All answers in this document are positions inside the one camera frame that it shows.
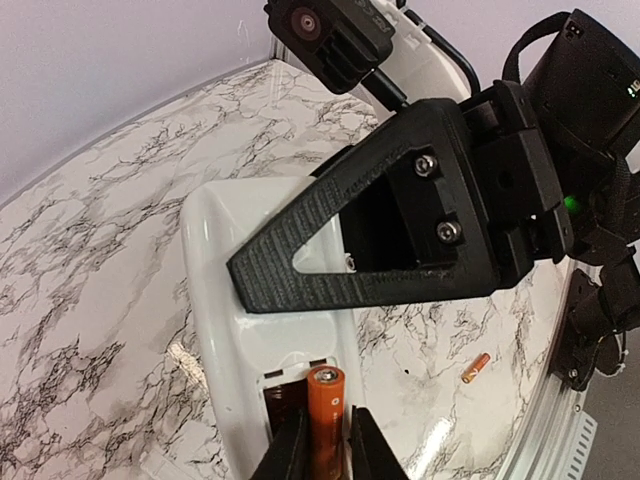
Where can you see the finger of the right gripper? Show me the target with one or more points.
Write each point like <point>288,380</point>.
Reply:
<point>410,208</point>

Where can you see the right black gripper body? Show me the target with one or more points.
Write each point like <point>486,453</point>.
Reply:
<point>520,188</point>

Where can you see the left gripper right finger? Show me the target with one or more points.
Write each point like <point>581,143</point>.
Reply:
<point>371,456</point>

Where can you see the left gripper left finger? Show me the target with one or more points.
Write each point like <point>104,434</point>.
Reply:
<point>287,455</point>

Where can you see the white remote control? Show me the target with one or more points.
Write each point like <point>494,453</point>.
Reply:
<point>245,354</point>

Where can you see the orange battery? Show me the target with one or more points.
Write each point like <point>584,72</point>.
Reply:
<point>471,372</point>
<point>325,392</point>

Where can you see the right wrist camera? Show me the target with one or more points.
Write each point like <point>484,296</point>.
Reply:
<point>340,42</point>

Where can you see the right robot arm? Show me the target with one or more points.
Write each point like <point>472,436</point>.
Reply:
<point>583,85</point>

